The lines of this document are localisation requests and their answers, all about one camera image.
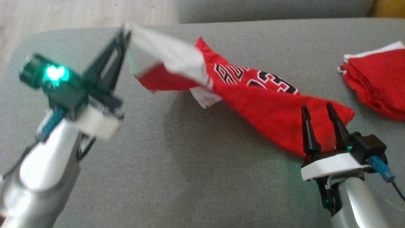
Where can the grey sofa seat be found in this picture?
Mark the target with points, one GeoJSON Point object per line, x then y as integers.
{"type": "Point", "coordinates": [190, 177]}

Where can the right blue camera plug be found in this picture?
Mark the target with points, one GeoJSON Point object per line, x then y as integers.
{"type": "Point", "coordinates": [381, 167]}

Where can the red basketball shorts white stripe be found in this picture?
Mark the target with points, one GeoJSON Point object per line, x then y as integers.
{"type": "Point", "coordinates": [376, 79]}

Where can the yellow cushion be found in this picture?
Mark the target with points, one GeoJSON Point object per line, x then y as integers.
{"type": "Point", "coordinates": [390, 8]}

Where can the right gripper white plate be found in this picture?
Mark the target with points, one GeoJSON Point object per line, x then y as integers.
{"type": "Point", "coordinates": [329, 164]}

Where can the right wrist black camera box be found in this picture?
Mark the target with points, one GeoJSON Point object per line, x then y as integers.
{"type": "Point", "coordinates": [368, 147]}

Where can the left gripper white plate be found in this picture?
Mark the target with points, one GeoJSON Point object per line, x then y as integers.
{"type": "Point", "coordinates": [98, 122]}

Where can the red white basketball jersey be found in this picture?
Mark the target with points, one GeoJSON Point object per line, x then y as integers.
{"type": "Point", "coordinates": [272, 110]}

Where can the left robot arm silver white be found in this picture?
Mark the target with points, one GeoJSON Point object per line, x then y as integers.
{"type": "Point", "coordinates": [41, 177]}

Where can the grey sofa cushion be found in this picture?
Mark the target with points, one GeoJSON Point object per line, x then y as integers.
{"type": "Point", "coordinates": [269, 9]}

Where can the right robot arm silver white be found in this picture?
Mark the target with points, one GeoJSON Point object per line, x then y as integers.
{"type": "Point", "coordinates": [357, 202]}

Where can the blue camera plug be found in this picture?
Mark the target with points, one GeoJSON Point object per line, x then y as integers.
{"type": "Point", "coordinates": [381, 167]}
{"type": "Point", "coordinates": [50, 125]}

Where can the left blue camera plug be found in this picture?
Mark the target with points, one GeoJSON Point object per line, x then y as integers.
{"type": "Point", "coordinates": [50, 125]}

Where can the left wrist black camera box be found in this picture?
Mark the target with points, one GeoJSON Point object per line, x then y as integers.
{"type": "Point", "coordinates": [68, 101]}

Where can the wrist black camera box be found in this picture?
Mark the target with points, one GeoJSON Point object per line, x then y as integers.
{"type": "Point", "coordinates": [368, 147]}
{"type": "Point", "coordinates": [68, 101]}

